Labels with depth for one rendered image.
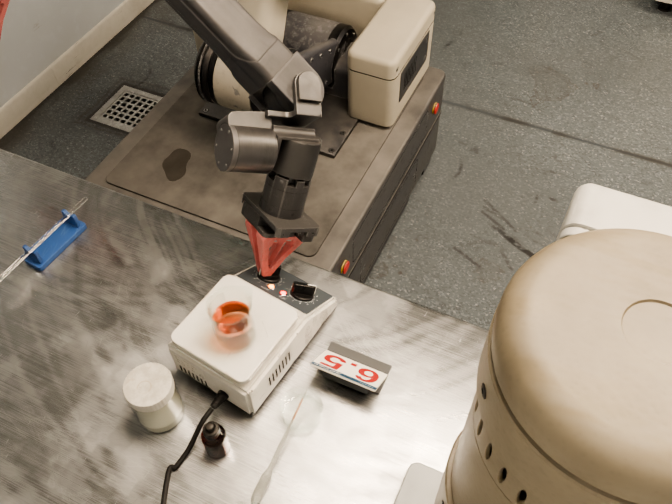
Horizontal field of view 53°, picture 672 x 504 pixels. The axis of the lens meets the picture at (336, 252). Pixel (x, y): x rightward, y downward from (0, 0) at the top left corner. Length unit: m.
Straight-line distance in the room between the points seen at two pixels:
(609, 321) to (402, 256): 1.74
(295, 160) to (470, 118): 1.62
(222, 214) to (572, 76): 1.52
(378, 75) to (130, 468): 1.11
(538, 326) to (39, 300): 0.90
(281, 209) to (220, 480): 0.34
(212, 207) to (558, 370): 1.44
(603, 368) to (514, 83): 2.37
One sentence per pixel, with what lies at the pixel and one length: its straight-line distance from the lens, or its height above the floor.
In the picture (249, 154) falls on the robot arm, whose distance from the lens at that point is 0.80.
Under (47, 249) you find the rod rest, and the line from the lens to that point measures 1.11.
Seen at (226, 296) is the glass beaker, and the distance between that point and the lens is 0.82.
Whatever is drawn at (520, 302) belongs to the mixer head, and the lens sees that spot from 0.24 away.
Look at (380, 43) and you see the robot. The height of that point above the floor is 0.58.
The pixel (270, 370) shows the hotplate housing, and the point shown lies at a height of 0.81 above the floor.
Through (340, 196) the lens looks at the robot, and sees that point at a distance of 1.62.
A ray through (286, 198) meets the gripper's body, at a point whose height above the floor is 0.93.
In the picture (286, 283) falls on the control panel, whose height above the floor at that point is 0.79.
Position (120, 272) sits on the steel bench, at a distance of 1.05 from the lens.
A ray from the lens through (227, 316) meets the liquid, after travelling 0.81.
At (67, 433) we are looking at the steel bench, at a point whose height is 0.75.
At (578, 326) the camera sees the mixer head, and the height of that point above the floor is 1.37.
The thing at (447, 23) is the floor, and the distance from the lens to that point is 2.84.
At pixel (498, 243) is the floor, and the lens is 2.04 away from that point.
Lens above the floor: 1.56
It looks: 52 degrees down
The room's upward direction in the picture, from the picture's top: 1 degrees counter-clockwise
